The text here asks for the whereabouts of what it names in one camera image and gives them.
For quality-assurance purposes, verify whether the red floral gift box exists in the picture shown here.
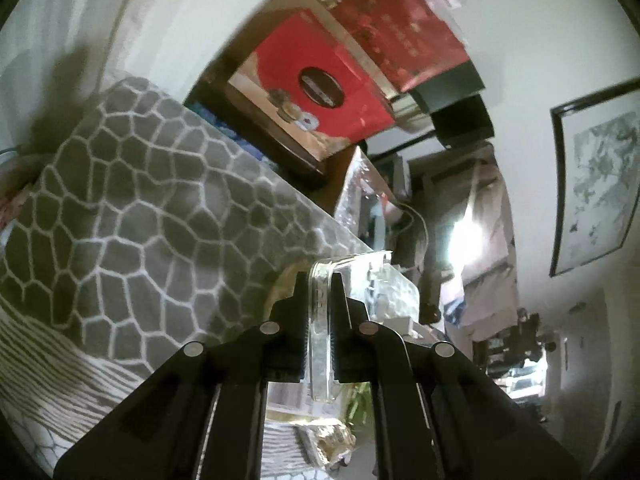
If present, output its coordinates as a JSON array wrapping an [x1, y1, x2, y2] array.
[[330, 0, 471, 95]]

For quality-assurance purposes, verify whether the framed wall picture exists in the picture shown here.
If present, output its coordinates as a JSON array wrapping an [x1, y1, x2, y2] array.
[[548, 77, 640, 278]]

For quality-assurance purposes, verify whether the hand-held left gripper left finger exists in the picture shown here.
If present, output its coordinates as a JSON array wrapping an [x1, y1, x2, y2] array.
[[52, 271, 307, 480]]

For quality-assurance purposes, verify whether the large black box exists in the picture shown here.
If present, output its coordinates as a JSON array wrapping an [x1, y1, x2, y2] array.
[[410, 62, 487, 113]]

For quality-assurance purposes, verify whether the small black box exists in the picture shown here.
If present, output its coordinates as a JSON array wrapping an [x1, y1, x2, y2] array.
[[430, 96, 496, 148]]

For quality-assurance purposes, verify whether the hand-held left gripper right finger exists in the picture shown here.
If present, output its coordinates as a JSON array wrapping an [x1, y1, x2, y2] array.
[[331, 274, 582, 480]]

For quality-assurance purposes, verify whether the clear plastic box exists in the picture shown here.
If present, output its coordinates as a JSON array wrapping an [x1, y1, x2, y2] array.
[[306, 251, 422, 404]]

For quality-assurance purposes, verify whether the clear plastic wrapped package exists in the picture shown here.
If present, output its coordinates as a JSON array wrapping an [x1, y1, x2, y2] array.
[[334, 147, 396, 251]]

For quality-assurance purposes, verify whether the grey honeycomb patterned blanket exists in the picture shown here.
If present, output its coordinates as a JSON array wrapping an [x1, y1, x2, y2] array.
[[0, 76, 373, 478]]

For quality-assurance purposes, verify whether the gold snack bag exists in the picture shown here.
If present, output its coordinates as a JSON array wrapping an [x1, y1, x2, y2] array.
[[300, 420, 357, 471]]

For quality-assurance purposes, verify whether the white cable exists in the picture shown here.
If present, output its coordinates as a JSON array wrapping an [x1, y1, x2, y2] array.
[[385, 199, 432, 261]]

